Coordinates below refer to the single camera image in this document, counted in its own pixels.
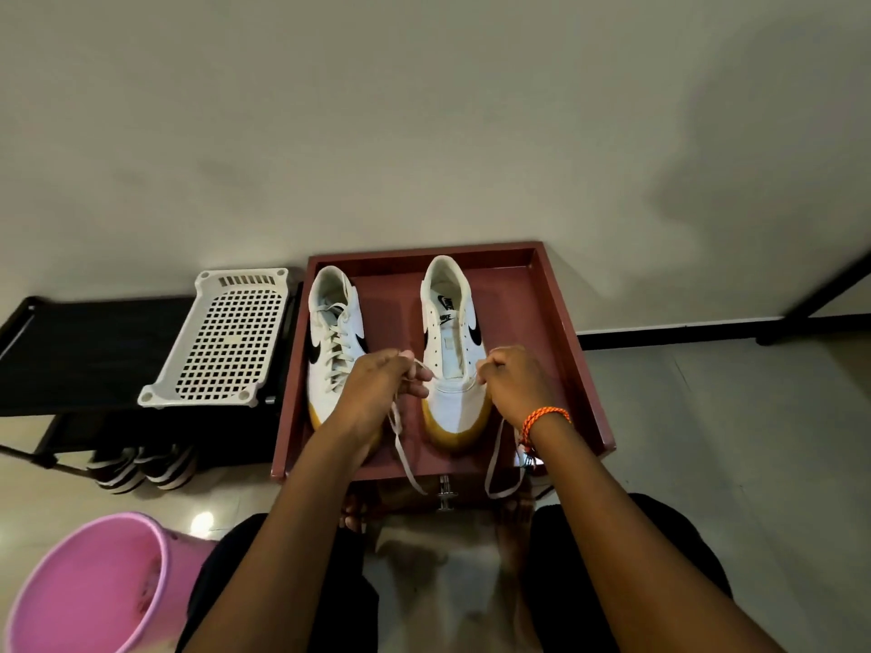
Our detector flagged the person's left forearm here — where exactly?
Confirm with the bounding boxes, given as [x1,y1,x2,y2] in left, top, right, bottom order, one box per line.
[182,418,383,653]

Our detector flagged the maroon wooden tray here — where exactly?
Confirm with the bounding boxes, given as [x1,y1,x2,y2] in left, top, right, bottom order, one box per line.
[271,241,617,483]

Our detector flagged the person's left hand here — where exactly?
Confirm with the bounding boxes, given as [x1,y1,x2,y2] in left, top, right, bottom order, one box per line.
[331,348,434,451]

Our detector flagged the black shoe rack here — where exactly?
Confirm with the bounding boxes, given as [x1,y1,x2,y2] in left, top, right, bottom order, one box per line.
[0,284,303,480]

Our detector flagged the white shoelace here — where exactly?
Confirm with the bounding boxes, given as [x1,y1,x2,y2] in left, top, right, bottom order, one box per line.
[387,359,528,500]

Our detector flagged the white plastic lattice shelf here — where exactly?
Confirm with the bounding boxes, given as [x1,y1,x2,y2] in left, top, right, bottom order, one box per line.
[137,268,290,409]

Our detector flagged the white sneaker gum sole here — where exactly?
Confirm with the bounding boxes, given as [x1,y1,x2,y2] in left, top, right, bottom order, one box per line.
[420,255,492,453]
[306,265,372,432]

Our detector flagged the orange braided bracelet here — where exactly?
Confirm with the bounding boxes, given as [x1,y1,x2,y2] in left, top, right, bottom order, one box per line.
[520,406,574,451]

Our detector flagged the person's right forearm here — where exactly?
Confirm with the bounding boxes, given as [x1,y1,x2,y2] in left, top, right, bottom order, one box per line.
[527,414,787,653]

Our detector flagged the person's black trousers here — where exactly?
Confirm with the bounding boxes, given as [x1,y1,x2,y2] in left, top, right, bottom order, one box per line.
[176,492,734,653]

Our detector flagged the black white striped slipper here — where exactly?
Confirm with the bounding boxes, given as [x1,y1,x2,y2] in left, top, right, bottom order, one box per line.
[136,443,198,492]
[87,447,145,496]

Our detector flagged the person's right hand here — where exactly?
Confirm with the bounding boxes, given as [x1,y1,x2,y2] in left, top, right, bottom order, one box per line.
[475,345,563,432]

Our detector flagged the black metal frame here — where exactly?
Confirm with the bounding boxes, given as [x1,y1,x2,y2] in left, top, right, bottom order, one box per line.
[578,250,871,351]

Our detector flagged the pink plastic bucket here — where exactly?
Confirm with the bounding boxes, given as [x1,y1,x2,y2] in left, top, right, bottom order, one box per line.
[3,512,219,653]

